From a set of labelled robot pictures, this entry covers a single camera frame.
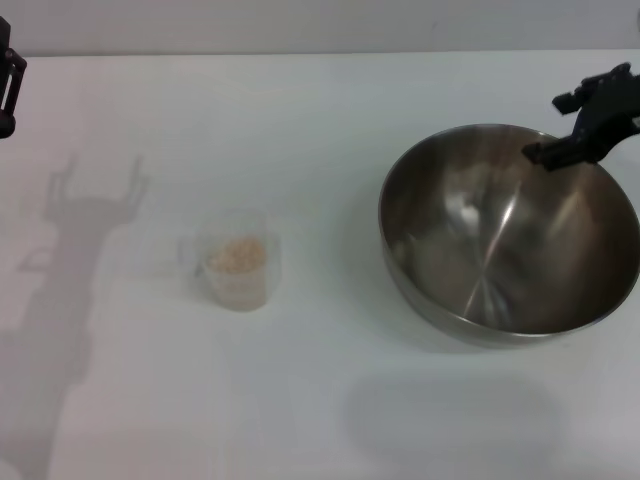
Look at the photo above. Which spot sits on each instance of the clear plastic measuring cup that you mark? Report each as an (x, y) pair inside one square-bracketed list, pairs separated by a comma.
[(235, 292)]

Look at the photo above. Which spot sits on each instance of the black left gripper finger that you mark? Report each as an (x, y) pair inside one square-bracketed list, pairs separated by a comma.
[(7, 80)]

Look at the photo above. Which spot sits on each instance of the large stainless steel bowl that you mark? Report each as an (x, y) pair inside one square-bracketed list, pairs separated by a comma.
[(500, 250)]

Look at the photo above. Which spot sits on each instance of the white rice grains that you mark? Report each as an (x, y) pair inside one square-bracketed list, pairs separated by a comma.
[(237, 257)]

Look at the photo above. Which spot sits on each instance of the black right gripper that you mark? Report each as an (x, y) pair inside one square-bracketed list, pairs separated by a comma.
[(625, 105)]

